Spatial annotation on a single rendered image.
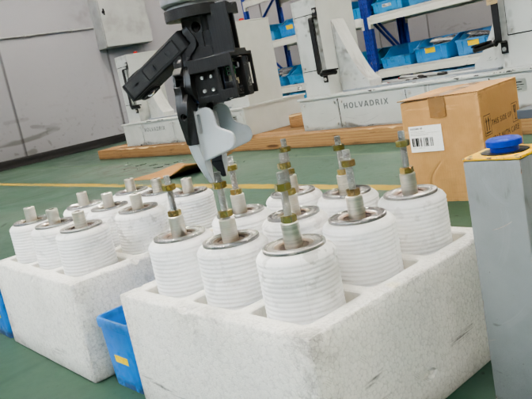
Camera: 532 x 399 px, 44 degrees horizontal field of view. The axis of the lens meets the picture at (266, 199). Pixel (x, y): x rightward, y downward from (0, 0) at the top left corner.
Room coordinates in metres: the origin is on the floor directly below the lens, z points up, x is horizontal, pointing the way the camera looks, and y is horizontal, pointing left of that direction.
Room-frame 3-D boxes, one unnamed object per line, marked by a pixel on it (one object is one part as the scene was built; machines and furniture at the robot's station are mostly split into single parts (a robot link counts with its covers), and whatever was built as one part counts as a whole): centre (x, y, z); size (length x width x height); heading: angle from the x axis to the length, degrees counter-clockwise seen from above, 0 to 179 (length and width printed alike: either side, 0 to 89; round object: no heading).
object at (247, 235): (0.83, 0.06, 0.25); 0.08 x 0.08 x 0.01
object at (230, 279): (0.83, 0.06, 0.16); 0.10 x 0.10 x 0.18
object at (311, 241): (0.74, -0.02, 0.25); 0.08 x 0.08 x 0.01
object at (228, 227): (0.83, 0.06, 0.26); 0.02 x 0.02 x 0.03
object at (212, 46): (0.82, 0.03, 0.49); 0.09 x 0.08 x 0.12; 68
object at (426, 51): (6.31, -1.95, 0.36); 0.50 x 0.38 x 0.21; 129
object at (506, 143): (0.74, -0.28, 0.32); 0.04 x 0.04 x 0.02
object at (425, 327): (0.91, -0.03, 0.09); 0.39 x 0.39 x 0.18; 41
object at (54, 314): (1.32, 0.31, 0.09); 0.39 x 0.39 x 0.18; 39
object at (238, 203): (1.00, 0.04, 0.26); 0.02 x 0.02 x 0.03
